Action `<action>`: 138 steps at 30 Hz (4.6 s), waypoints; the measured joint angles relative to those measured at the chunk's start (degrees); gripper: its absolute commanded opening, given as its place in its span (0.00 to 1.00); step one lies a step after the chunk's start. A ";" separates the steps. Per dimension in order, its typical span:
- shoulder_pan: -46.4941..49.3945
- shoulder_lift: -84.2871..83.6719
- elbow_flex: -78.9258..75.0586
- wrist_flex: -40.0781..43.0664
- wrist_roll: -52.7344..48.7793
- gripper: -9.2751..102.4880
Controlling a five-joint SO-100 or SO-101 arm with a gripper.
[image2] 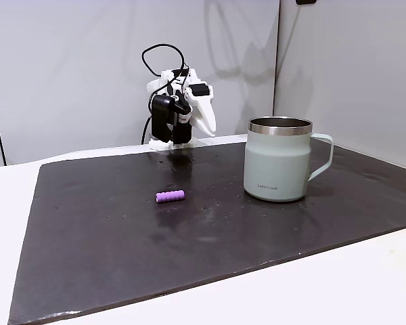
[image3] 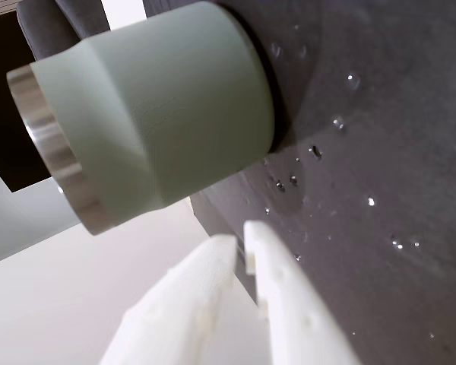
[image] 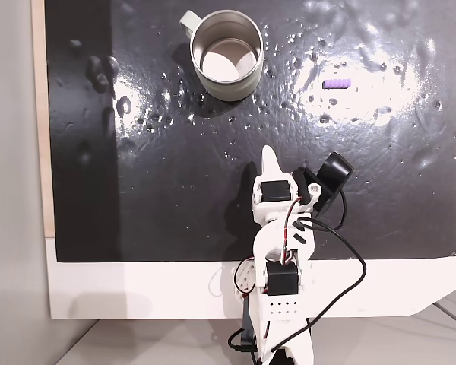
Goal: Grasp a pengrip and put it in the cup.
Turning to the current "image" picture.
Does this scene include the black glossy mat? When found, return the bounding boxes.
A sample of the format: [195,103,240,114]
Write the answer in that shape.
[44,0,456,263]

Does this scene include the red white black servo wire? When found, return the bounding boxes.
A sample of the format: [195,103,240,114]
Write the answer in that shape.
[279,196,306,265]

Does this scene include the short black base cable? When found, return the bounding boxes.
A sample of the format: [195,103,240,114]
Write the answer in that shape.
[226,325,261,354]

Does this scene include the white board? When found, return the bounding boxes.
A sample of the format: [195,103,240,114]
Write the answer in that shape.
[45,235,456,320]

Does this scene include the steel mug with pale handle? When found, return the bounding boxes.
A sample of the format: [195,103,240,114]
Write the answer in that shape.
[179,10,265,103]

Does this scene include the light wooden board strip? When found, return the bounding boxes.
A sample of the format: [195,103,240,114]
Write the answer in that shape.
[30,0,56,239]

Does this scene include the purple ribbed pen grip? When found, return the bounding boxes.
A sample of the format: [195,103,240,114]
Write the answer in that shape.
[322,78,353,90]

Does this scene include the black oval camera box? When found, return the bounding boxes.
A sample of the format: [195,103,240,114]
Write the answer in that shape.
[303,151,356,217]

